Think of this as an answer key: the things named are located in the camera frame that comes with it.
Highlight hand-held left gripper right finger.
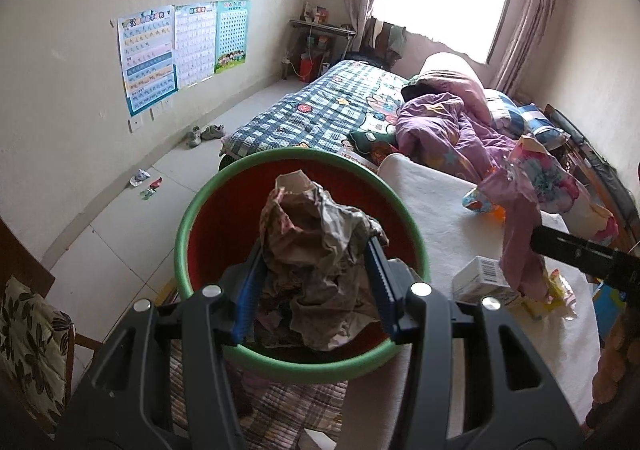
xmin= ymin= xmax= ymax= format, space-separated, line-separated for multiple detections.
xmin=362 ymin=235 xmax=583 ymax=450

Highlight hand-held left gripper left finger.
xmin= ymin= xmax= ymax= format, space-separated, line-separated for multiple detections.
xmin=60 ymin=240 xmax=268 ymax=450

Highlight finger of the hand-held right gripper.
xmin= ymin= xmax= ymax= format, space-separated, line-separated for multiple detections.
xmin=530 ymin=225 xmax=622 ymax=282

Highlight yellow snack bag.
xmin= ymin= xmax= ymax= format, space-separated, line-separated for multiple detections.
xmin=525 ymin=267 xmax=578 ymax=321

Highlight pink plastic bag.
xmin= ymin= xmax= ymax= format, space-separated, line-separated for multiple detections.
xmin=477 ymin=157 xmax=551 ymax=305

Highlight paper bag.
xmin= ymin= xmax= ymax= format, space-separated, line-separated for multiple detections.
xmin=257 ymin=170 xmax=391 ymax=352

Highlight red basin with green rim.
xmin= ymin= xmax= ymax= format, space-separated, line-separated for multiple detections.
xmin=174 ymin=147 xmax=431 ymax=383

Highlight pink floral bag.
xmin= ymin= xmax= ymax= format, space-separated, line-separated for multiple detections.
xmin=507 ymin=135 xmax=621 ymax=246

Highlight dark wooden headboard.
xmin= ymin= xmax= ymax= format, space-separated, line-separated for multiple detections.
xmin=542 ymin=103 xmax=640 ymax=231

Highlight small white carton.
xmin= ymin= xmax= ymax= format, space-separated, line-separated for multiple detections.
xmin=452 ymin=255 xmax=523 ymax=308

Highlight blue patterned wrapper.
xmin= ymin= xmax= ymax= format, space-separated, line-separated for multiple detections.
xmin=461 ymin=187 xmax=501 ymax=215

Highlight woven plaid rug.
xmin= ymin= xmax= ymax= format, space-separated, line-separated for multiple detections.
xmin=170 ymin=345 xmax=351 ymax=450

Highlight blue plaid pillow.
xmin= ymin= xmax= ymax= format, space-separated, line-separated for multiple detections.
xmin=482 ymin=90 xmax=526 ymax=131
xmin=517 ymin=103 xmax=568 ymax=148

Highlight green cushion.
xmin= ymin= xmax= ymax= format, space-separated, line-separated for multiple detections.
xmin=347 ymin=129 xmax=401 ymax=166

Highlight purple quilt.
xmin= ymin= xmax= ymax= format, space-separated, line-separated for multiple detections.
xmin=395 ymin=91 xmax=521 ymax=181

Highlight blue plaid bed blanket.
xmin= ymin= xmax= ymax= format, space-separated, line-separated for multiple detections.
xmin=220 ymin=59 xmax=416 ymax=166

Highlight pink rolled quilt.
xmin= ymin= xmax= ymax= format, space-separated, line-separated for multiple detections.
xmin=410 ymin=52 xmax=496 ymax=126

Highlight floral chair cushion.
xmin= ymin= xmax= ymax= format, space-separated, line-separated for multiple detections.
xmin=0 ymin=275 xmax=76 ymax=431

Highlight brown wooden door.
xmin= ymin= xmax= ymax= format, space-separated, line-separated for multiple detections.
xmin=0 ymin=220 xmax=56 ymax=291

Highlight hanging dark clothes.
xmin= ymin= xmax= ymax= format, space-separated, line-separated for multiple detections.
xmin=362 ymin=16 xmax=408 ymax=71

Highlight small desk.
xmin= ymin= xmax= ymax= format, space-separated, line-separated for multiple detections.
xmin=290 ymin=18 xmax=358 ymax=81

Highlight blue chart wall poster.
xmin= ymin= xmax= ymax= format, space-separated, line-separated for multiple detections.
xmin=117 ymin=4 xmax=179 ymax=117

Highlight white chart wall poster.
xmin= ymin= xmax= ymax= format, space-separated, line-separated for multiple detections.
xmin=173 ymin=2 xmax=218 ymax=90

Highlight green grid wall poster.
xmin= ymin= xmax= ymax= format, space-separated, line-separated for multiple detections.
xmin=214 ymin=0 xmax=251 ymax=76

